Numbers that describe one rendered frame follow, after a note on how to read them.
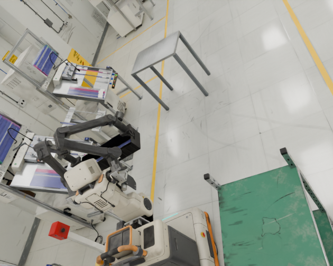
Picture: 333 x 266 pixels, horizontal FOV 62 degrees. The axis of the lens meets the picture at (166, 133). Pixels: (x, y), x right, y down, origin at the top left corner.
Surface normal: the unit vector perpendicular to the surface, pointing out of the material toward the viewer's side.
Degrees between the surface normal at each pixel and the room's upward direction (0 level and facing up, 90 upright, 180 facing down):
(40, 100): 90
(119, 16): 90
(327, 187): 0
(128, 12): 90
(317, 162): 0
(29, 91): 90
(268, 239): 0
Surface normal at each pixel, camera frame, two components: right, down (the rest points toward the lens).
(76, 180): -0.34, 0.15
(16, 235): 0.81, -0.37
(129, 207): 0.00, 0.62
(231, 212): -0.59, -0.55
